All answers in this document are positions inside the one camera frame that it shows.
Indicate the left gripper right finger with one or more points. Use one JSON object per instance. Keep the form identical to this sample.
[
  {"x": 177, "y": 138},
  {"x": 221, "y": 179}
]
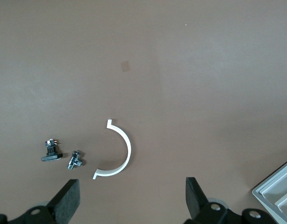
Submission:
[{"x": 197, "y": 205}]

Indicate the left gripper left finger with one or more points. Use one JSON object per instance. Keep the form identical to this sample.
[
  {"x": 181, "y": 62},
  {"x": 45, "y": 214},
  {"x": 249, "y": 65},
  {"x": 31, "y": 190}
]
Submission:
[{"x": 64, "y": 203}]

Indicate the white drawer cabinet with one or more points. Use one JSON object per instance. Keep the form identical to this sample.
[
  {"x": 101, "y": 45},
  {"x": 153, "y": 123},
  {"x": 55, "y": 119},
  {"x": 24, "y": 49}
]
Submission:
[{"x": 258, "y": 192}]

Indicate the small silver metal fitting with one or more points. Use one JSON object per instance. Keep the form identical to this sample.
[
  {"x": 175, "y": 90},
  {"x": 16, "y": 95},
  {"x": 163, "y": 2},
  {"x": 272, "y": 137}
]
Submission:
[{"x": 74, "y": 161}]

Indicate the white semicircular plastic clamp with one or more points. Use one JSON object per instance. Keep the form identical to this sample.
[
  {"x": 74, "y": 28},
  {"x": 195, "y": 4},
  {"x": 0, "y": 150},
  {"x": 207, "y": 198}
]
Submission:
[{"x": 129, "y": 149}]

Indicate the black switch component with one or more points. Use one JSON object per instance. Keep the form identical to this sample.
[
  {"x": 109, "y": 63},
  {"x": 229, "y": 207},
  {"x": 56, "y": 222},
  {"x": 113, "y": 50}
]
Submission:
[{"x": 51, "y": 157}]

